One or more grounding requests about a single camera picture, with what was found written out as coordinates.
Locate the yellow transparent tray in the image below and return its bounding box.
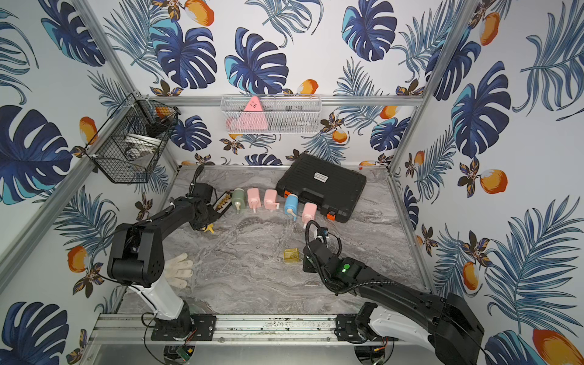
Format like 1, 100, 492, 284
283, 248, 301, 263

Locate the green pencil sharpener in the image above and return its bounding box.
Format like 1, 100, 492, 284
231, 188, 246, 214

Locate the pink pencil sharpener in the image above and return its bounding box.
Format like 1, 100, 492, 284
302, 202, 318, 228
264, 189, 280, 211
247, 188, 262, 213

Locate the blue pencil sharpener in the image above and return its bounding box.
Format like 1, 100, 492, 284
284, 194, 299, 221

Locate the yellow pencil sharpener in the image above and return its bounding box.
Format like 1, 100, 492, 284
203, 224, 215, 234

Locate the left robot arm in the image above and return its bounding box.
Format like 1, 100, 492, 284
107, 182, 219, 322

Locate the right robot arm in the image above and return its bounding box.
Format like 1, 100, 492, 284
304, 221, 485, 364

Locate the black yellow small box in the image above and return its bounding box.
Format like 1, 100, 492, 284
214, 191, 232, 216

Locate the white work glove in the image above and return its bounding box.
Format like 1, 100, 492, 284
164, 252, 193, 289

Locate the black plastic tool case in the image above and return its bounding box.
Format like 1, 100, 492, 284
275, 153, 367, 224

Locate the pink triangular object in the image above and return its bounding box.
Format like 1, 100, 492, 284
237, 96, 269, 132

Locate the black wire basket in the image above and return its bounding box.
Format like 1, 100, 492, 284
83, 94, 180, 183

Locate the white wire mesh basket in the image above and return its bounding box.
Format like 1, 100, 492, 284
221, 94, 322, 134

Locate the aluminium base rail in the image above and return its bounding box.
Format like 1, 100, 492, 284
90, 312, 462, 346

